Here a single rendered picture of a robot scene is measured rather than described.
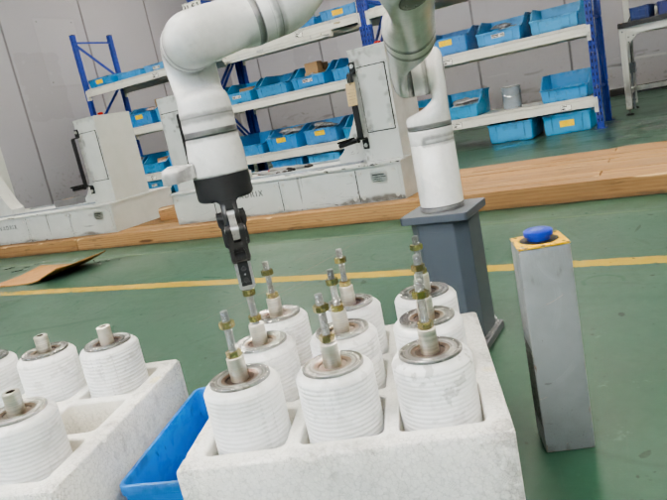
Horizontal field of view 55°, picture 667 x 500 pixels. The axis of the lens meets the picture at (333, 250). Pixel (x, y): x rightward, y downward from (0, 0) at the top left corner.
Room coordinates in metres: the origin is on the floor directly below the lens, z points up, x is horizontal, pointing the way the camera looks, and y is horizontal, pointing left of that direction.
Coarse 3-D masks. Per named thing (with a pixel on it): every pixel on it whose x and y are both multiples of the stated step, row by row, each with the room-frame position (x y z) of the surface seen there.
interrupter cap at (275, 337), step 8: (248, 336) 0.89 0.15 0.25; (272, 336) 0.87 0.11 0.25; (280, 336) 0.86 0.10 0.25; (240, 344) 0.86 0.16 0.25; (248, 344) 0.86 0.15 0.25; (264, 344) 0.85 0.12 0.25; (272, 344) 0.84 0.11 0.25; (280, 344) 0.84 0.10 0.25; (248, 352) 0.83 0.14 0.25; (256, 352) 0.82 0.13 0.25
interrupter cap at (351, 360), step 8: (344, 352) 0.75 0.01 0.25; (352, 352) 0.75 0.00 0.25; (312, 360) 0.75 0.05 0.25; (320, 360) 0.74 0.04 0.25; (344, 360) 0.73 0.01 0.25; (352, 360) 0.72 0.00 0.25; (360, 360) 0.71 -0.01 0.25; (304, 368) 0.72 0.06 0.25; (312, 368) 0.72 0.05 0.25; (320, 368) 0.73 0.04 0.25; (336, 368) 0.71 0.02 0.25; (344, 368) 0.70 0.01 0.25; (352, 368) 0.70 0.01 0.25; (312, 376) 0.70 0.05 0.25; (320, 376) 0.69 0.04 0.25; (328, 376) 0.69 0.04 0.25; (336, 376) 0.69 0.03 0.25
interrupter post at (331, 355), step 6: (336, 342) 0.72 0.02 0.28; (324, 348) 0.72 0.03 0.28; (330, 348) 0.72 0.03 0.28; (336, 348) 0.72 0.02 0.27; (324, 354) 0.72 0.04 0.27; (330, 354) 0.72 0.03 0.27; (336, 354) 0.72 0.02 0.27; (324, 360) 0.72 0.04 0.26; (330, 360) 0.72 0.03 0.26; (336, 360) 0.72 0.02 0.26; (324, 366) 0.72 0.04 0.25; (330, 366) 0.72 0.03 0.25; (336, 366) 0.72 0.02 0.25
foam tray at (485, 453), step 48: (480, 336) 0.89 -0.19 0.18; (480, 384) 0.74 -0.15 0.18; (384, 432) 0.67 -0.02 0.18; (432, 432) 0.65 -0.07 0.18; (480, 432) 0.63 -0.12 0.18; (192, 480) 0.68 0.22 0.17; (240, 480) 0.67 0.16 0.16; (288, 480) 0.66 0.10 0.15; (336, 480) 0.65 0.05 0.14; (384, 480) 0.64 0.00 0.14; (432, 480) 0.64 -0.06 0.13; (480, 480) 0.63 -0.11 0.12
